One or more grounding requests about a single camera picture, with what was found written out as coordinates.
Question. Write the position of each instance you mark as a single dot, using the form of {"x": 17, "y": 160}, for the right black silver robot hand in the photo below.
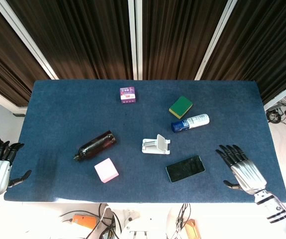
{"x": 247, "y": 174}

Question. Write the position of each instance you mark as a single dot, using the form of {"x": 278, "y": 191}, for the white frame post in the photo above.
{"x": 24, "y": 39}
{"x": 135, "y": 37}
{"x": 215, "y": 39}

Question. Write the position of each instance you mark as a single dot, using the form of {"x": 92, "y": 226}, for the wooden block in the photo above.
{"x": 191, "y": 229}

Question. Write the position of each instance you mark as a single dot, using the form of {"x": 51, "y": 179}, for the white folding phone stand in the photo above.
{"x": 155, "y": 147}

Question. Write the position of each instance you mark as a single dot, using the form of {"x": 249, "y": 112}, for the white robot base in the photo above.
{"x": 142, "y": 229}

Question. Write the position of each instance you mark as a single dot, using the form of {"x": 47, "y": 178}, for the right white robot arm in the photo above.
{"x": 274, "y": 209}

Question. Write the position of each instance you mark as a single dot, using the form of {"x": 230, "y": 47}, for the blue table cloth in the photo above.
{"x": 58, "y": 119}

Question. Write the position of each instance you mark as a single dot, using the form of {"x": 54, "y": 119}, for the white frame rail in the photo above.
{"x": 282, "y": 94}
{"x": 1, "y": 98}

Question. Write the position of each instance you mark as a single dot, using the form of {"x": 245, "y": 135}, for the brown plastic bottle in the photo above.
{"x": 95, "y": 147}

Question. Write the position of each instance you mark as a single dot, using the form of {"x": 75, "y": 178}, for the pink cube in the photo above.
{"x": 106, "y": 170}

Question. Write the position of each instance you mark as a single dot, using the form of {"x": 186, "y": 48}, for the black smartphone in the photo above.
{"x": 185, "y": 169}

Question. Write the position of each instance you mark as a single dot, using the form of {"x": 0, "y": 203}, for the small purple box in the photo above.
{"x": 127, "y": 95}

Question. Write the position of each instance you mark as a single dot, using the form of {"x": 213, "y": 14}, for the orange plastic block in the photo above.
{"x": 84, "y": 221}

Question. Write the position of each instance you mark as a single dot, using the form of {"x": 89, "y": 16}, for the white bottle with blue cap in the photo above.
{"x": 190, "y": 123}

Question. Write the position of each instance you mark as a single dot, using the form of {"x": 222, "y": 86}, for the green yellow sponge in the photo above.
{"x": 180, "y": 106}

